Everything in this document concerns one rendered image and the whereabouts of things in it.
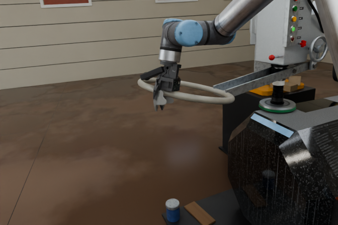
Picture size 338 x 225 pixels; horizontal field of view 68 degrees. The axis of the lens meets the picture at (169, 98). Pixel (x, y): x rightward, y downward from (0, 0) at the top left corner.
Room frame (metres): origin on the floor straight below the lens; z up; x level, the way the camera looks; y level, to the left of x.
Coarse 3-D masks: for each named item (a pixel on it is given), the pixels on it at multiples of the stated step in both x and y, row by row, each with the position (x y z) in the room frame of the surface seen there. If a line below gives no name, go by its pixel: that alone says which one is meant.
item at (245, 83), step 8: (296, 64) 1.63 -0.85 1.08; (304, 64) 1.52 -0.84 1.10; (256, 72) 1.50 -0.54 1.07; (264, 72) 1.53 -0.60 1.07; (280, 72) 1.44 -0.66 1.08; (288, 72) 1.47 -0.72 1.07; (296, 72) 1.50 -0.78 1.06; (232, 80) 1.42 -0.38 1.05; (240, 80) 1.45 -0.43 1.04; (248, 80) 1.48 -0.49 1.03; (256, 80) 1.36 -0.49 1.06; (264, 80) 1.38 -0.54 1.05; (272, 80) 1.41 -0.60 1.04; (224, 88) 1.40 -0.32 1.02; (232, 88) 1.29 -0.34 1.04; (240, 88) 1.31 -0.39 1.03; (248, 88) 1.33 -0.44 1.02
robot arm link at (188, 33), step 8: (176, 24) 0.95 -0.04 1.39; (184, 24) 0.90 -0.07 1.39; (192, 24) 0.90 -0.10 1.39; (200, 24) 0.94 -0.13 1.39; (168, 32) 0.98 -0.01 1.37; (176, 32) 0.91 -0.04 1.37; (184, 32) 0.89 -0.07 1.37; (192, 32) 0.90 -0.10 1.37; (200, 32) 0.91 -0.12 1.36; (176, 40) 0.92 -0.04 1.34; (184, 40) 0.89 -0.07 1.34; (192, 40) 0.90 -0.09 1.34; (200, 40) 0.91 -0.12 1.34
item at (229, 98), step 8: (144, 80) 1.27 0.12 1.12; (152, 80) 1.36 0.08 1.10; (144, 88) 1.10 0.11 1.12; (152, 88) 1.05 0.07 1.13; (200, 88) 1.42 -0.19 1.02; (208, 88) 1.39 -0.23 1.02; (216, 88) 1.36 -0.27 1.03; (168, 96) 1.01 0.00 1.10; (176, 96) 1.00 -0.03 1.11; (184, 96) 0.99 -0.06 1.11; (192, 96) 0.99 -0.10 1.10; (200, 96) 1.00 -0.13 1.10; (208, 96) 1.02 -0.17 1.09; (224, 96) 1.27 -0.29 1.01; (232, 96) 1.14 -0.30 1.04
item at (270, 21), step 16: (304, 0) 1.43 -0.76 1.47; (272, 16) 1.46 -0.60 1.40; (304, 16) 1.43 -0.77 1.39; (256, 32) 1.57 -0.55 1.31; (272, 32) 1.46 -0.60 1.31; (304, 32) 1.44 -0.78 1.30; (256, 48) 1.56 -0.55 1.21; (272, 48) 1.45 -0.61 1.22; (288, 48) 1.39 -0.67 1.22; (304, 48) 1.45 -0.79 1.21; (272, 64) 1.51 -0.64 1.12; (288, 64) 1.40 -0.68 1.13
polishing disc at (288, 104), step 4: (260, 100) 1.58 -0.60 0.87; (264, 100) 1.57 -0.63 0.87; (268, 100) 1.57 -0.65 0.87; (284, 100) 1.55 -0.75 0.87; (288, 100) 1.54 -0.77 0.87; (260, 104) 1.52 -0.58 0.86; (264, 104) 1.50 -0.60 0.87; (268, 104) 1.49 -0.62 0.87; (272, 104) 1.49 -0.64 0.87; (284, 104) 1.47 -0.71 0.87; (288, 104) 1.47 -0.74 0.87; (292, 104) 1.46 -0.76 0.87; (268, 108) 1.45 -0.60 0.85; (272, 108) 1.43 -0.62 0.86; (276, 108) 1.42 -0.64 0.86; (280, 108) 1.41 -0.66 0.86; (284, 108) 1.41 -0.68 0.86; (288, 108) 1.41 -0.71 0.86
